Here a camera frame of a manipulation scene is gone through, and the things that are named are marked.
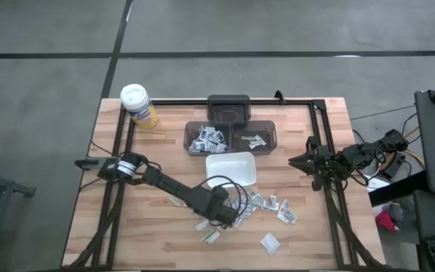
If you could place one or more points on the thin white crumpled packet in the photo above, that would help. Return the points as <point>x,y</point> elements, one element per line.
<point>202,225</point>

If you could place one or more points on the red cloth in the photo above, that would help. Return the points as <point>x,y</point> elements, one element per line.
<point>385,221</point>

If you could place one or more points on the green striped strip packet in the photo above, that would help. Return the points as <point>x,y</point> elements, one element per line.
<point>247,137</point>
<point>208,235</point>
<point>176,202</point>

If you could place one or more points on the plain white packet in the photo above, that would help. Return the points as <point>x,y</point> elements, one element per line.
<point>259,137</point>

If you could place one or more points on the black clamp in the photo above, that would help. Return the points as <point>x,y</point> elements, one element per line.
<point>85,163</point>
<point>279,96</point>

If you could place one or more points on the white printed text packet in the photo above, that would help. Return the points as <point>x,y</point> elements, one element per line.
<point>210,130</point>
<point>222,148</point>

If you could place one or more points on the white paper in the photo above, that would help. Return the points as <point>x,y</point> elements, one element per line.
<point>374,184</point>

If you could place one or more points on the Lysol wipes canister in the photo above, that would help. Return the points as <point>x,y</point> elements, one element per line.
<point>136,102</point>

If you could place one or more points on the grey translucent plastic bin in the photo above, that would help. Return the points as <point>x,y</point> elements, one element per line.
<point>266,126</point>
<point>187,128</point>
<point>229,109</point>

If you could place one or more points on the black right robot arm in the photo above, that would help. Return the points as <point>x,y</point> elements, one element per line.
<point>368,155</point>

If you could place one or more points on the blue striped bandage packet pile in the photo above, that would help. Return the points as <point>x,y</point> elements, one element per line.
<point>239,222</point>

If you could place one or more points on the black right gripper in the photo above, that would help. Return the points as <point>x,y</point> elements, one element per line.
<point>321,160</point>

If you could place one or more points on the black table frame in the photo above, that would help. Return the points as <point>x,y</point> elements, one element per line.
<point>297,102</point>

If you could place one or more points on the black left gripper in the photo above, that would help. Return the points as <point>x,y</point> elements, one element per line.
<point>219,209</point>

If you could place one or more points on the black blue power box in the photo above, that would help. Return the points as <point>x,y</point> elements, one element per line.
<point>393,168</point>

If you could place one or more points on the green white packet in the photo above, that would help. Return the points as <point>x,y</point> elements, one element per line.
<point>257,144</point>

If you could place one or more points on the black diagonal bar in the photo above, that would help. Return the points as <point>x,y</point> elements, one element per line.
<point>395,187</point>

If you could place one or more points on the grey cloth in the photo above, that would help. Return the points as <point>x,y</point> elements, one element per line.
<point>398,212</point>

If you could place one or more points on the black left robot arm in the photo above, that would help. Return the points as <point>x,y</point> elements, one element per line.
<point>164,183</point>

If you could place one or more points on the white plastic bin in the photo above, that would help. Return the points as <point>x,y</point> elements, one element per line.
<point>230,166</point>

